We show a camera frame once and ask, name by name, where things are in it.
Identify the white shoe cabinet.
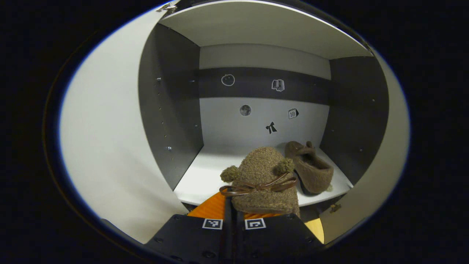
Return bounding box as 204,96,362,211
137,0,389,220

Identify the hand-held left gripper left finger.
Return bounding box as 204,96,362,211
145,191,230,264

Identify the white cabinet door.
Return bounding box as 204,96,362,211
59,4,189,244
319,51,411,245

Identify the brown fuzzy shoe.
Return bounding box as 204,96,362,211
219,147,301,217
284,141,335,195

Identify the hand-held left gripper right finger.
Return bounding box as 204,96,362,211
230,211,325,263

